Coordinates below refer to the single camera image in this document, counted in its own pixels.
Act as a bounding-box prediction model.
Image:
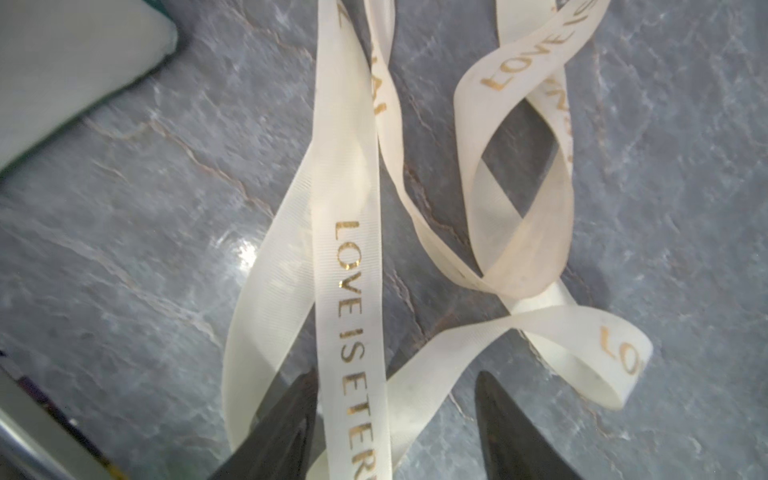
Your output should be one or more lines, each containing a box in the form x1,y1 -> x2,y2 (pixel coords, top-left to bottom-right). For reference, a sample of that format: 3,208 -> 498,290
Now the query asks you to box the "cream ribbon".
222,1 -> 653,479

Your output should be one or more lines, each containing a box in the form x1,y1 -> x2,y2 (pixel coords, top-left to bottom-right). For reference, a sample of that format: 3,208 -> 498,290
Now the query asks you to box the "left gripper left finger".
210,369 -> 318,480

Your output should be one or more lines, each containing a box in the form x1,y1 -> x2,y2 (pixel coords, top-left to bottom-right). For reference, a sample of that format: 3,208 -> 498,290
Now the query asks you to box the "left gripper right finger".
475,371 -> 580,480

